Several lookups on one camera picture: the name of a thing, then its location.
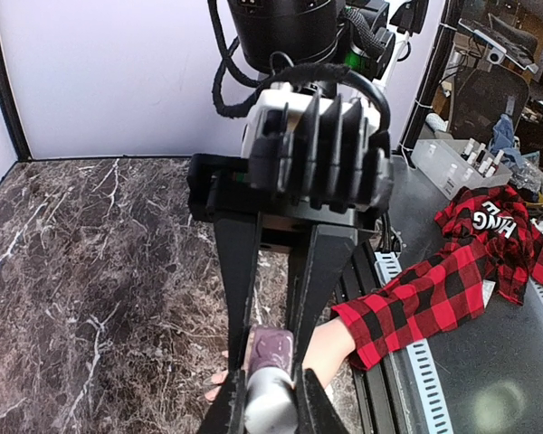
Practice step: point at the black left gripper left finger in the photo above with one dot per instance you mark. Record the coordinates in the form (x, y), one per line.
(226, 413)

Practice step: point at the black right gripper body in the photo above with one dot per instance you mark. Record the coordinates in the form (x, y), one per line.
(219, 185)

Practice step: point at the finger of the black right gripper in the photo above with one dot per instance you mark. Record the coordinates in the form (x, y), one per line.
(316, 262)
(237, 239)

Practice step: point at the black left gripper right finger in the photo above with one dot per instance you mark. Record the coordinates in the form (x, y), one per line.
(316, 415)

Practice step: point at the white nail polish brush cap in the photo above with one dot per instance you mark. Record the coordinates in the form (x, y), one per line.
(270, 404)

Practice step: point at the purple nail polish bottle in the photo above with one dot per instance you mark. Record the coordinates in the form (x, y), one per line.
(269, 347)

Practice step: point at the red plaid sleeve forearm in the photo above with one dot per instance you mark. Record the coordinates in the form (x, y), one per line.
(489, 238)

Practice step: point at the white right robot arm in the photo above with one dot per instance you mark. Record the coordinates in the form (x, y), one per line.
(275, 35)

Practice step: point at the person's bare hand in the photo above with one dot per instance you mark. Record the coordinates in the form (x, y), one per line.
(330, 345)

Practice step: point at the clear nail polish organizer box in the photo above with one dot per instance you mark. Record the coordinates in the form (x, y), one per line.
(443, 163)

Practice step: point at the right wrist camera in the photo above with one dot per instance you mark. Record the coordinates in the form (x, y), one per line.
(320, 132)

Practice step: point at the grey slotted cable duct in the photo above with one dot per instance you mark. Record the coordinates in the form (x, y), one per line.
(485, 377)

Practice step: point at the black right frame post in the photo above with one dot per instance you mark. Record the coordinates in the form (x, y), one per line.
(438, 59)

